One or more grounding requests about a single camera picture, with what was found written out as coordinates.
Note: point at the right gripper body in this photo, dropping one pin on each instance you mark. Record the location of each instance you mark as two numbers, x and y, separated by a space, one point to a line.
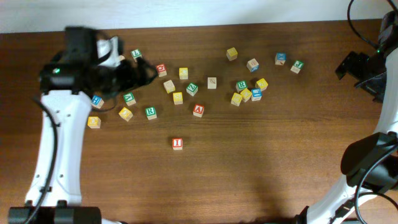
367 71

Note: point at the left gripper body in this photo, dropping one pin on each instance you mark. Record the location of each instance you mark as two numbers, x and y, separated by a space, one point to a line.
112 81

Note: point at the green r block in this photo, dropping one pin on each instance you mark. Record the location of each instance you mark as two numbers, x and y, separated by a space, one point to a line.
241 85
151 113

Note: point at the yellow C block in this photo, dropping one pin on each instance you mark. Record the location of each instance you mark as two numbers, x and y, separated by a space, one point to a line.
183 73

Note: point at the red A block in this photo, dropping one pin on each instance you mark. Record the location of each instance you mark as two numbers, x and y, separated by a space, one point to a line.
198 110

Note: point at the red I block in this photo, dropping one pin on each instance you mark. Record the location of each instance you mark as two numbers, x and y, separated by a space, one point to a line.
177 144

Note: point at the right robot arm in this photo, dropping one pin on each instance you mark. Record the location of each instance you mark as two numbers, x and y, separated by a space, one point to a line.
369 165

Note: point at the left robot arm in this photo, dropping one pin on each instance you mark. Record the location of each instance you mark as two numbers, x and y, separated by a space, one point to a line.
91 62

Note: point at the red Q block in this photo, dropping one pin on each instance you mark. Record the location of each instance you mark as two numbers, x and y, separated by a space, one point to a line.
161 70

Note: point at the green L block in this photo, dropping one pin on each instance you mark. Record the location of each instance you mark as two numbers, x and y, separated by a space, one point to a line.
136 53

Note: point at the green V block left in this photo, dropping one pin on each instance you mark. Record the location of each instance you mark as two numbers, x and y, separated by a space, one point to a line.
129 99

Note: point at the plain wood block centre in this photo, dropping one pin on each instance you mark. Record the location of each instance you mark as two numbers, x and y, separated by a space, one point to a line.
169 86

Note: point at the blue H block tilted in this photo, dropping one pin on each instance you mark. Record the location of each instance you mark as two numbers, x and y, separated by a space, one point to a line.
97 102

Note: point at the yellow S block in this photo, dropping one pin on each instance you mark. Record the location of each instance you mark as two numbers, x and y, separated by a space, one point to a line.
178 98

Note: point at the yellow O block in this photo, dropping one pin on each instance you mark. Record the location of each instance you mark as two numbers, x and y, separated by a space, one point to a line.
125 114

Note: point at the yellow D block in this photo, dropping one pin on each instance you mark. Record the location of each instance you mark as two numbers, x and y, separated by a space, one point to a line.
94 122

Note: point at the green J block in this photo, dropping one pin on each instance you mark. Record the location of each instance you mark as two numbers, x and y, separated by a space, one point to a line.
297 66

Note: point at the yellow block top right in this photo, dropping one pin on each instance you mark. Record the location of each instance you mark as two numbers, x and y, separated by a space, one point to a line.
232 54

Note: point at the blue X block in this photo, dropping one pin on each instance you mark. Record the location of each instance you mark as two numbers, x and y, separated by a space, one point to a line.
280 58

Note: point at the yellow block lower cluster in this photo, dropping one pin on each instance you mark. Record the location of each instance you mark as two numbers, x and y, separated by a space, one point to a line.
236 99

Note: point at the yellow block cluster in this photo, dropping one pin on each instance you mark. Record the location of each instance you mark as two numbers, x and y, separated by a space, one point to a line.
236 99
246 94

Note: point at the yellow block middle cluster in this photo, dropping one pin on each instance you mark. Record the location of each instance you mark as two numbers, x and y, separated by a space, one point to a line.
246 94

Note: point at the wood block blue side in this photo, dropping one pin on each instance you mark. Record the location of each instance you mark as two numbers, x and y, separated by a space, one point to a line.
252 65

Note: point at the blue block cluster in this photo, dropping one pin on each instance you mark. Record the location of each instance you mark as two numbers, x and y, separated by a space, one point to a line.
256 94

